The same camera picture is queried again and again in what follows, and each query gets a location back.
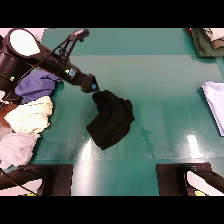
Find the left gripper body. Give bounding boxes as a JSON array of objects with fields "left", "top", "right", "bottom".
[{"left": 56, "top": 61, "right": 100, "bottom": 94}]

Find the black garment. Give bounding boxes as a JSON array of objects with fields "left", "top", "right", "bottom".
[{"left": 86, "top": 89, "right": 136, "bottom": 151}]

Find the blue garment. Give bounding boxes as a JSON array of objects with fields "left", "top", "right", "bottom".
[{"left": 14, "top": 69, "right": 64, "bottom": 105}]

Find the grey garment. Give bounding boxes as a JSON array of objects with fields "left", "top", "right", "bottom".
[{"left": 0, "top": 132, "right": 42, "bottom": 170}]

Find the white folded garment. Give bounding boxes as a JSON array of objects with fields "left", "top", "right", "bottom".
[{"left": 201, "top": 81, "right": 224, "bottom": 138}]

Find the pale folded garment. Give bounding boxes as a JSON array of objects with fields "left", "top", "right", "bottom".
[{"left": 202, "top": 28, "right": 224, "bottom": 51}]

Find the black cable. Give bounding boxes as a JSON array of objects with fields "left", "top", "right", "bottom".
[{"left": 0, "top": 39, "right": 69, "bottom": 109}]

